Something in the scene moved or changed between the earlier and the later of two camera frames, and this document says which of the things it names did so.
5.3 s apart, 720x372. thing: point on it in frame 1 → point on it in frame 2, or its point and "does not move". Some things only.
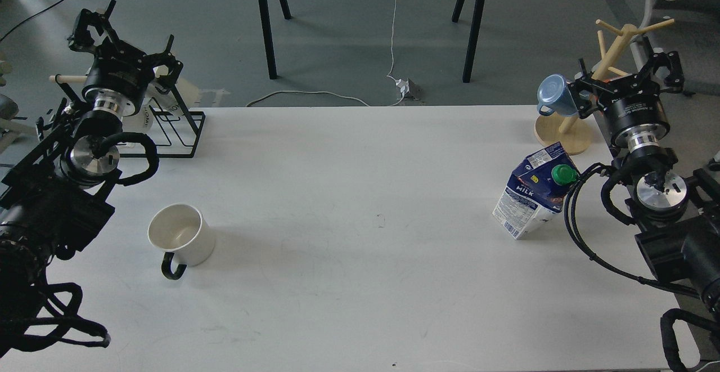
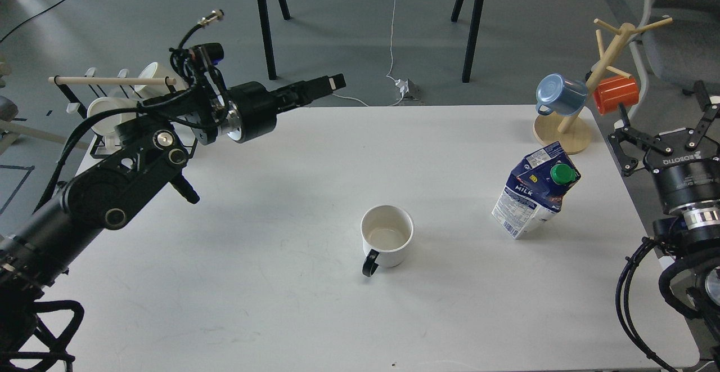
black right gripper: [633, 109] → [689, 174]
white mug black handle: [181, 231] → [386, 232]
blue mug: [554, 96] does not move
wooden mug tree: [572, 134] does not move
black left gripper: [119, 76] → [249, 110]
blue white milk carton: [535, 193] does not move
